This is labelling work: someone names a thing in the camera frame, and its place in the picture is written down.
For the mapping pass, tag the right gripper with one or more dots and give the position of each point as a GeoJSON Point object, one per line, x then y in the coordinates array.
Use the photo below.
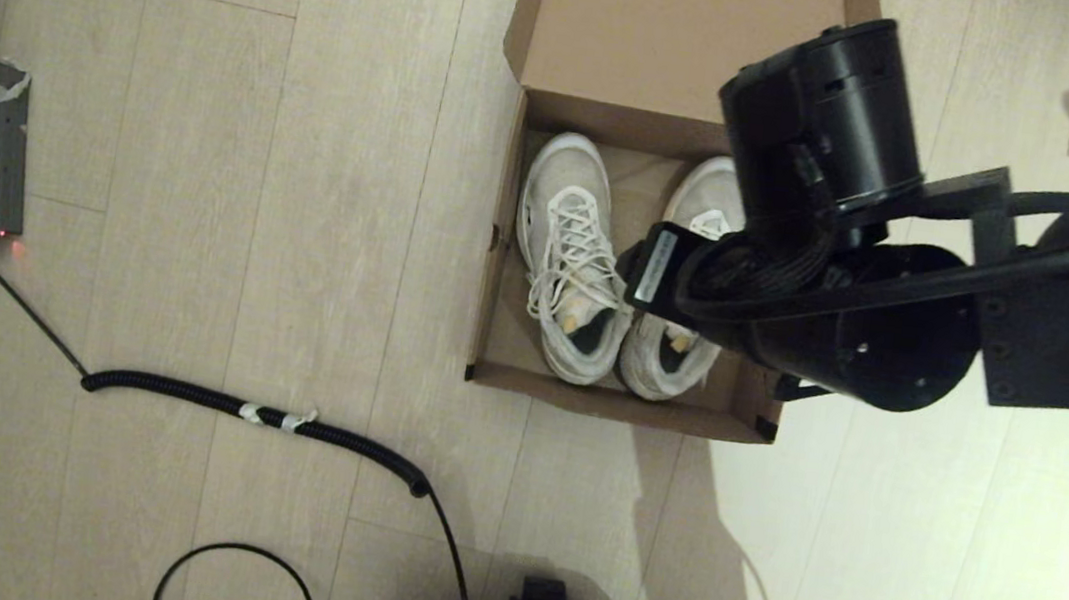
{"type": "Point", "coordinates": [871, 348]}

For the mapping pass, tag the white sneaker tan toe edge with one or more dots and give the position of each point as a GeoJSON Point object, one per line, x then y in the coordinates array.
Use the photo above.
{"type": "Point", "coordinates": [658, 364]}

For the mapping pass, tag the white sneaker black side mark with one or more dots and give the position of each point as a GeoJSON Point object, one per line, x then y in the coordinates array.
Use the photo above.
{"type": "Point", "coordinates": [569, 173]}

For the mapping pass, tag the brown cardboard shoe box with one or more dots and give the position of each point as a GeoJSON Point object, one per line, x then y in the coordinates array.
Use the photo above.
{"type": "Point", "coordinates": [623, 49]}

